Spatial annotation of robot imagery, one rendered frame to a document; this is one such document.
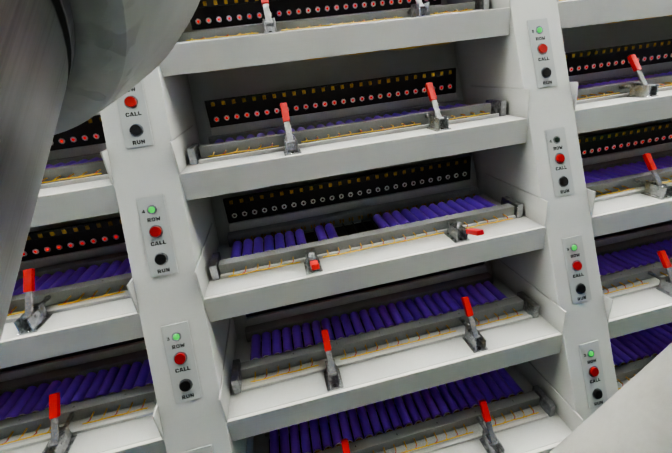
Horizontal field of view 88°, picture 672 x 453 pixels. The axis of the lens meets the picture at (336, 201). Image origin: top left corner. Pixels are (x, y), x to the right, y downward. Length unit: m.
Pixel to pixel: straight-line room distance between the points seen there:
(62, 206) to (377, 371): 0.57
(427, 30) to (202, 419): 0.74
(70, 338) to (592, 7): 1.05
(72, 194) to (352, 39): 0.50
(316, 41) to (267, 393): 0.60
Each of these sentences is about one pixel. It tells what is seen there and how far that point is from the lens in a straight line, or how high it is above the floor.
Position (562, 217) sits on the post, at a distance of 0.76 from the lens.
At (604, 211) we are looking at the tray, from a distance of 0.83.
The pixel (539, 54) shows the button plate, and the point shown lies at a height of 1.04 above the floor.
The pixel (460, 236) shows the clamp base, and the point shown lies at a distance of 0.67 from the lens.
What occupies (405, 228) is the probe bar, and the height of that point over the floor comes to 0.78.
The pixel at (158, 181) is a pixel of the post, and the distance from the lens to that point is 0.60.
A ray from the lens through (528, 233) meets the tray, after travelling 0.72.
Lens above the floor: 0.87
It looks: 2 degrees down
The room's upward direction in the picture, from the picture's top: 10 degrees counter-clockwise
